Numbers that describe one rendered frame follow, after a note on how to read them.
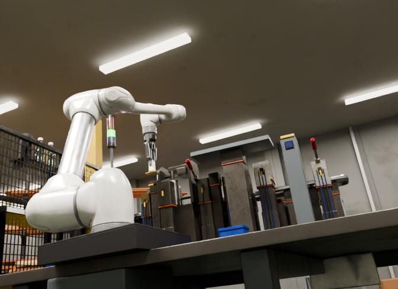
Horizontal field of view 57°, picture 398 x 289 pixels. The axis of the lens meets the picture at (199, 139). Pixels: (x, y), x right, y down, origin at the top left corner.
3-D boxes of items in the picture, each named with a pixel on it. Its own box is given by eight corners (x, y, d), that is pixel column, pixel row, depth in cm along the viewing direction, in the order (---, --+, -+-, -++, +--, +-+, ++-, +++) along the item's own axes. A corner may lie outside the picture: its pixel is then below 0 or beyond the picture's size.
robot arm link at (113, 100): (133, 88, 190) (108, 93, 191) (121, 79, 172) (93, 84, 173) (137, 113, 188) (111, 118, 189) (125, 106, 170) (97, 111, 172)
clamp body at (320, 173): (346, 242, 163) (326, 164, 177) (346, 240, 153) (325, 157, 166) (329, 244, 165) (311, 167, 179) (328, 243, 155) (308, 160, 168)
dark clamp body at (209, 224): (224, 259, 176) (214, 181, 190) (216, 258, 165) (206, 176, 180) (209, 261, 178) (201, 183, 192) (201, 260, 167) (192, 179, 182)
